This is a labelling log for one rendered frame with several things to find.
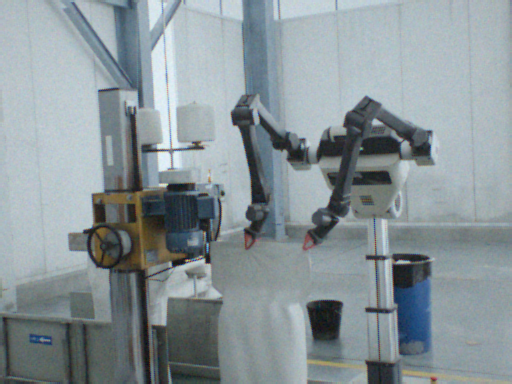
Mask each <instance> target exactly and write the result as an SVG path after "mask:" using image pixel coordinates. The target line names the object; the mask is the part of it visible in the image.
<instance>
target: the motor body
mask: <svg viewBox="0 0 512 384"><path fill-rule="evenodd" d="M198 194H200V190H184V191H164V192H163V195H165V196H163V200H164V201H165V202H164V213H165V206H166V214H165V215H164V220H165V228H166V229H168V231H167V232H166V236H164V237H166V248H167V249H168V251H169V252H171V253H173V254H187V253H193V252H197V251H200V250H201V248H202V247H203V235H204V233H203V230H200V227H199V222H200V219H198V217H197V216H196V203H195V201H196V200H197V198H199V195H198Z"/></svg>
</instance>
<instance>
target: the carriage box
mask: <svg viewBox="0 0 512 384"><path fill-rule="evenodd" d="M143 190H144V191H137V192H134V193H126V194H105V192H97V193H91V198H92V211H93V227H95V226H97V225H98V224H101V223H106V215H105V204H135V206H136V219H137V222H134V223H107V224H109V225H111V226H112V227H115V229H116V230H123V231H126V233H127V234H128V235H129V236H130V240H131V248H130V252H129V253H128V254H126V255H123V256H122V259H121V261H120V262H119V264H118V265H117V266H115V267H114V268H124V269H140V270H142V269H147V268H150V267H152V266H155V265H161V264H164V263H167V262H173V261H176V260H178V259H181V258H187V254H173V253H171V252H169V251H168V249H167V248H166V237H164V236H166V232H167V231H168V229H166V228H165V220H164V215H161V216H152V217H148V218H143V216H144V214H143V212H142V200H141V198H142V197H144V196H149V195H160V198H161V199H163V196H165V195H163V192H164V191H167V190H166V187H161V188H143ZM111 231H112V230H109V229H108V228H100V229H98V230H97V233H98V234H99V235H100V236H101V238H102V240H103V241H104V236H105V235H106V234H108V233H109V232H111ZM93 235H94V247H95V259H97V261H98V262H99V263H100V259H101V255H102V252H103V251H101V248H100V245H101V241H100V240H99V239H98V238H97V236H96V234H93ZM157 249H158V258H159V260H158V261H155V262H150V263H148V264H147V260H146V252H148V251H155V250H157ZM116 259H117V258H114V257H111V256H109V255H108V254H107V253H106V252H105V255H104V261H103V264H104V265H110V264H111V263H113V262H115V260H116Z"/></svg>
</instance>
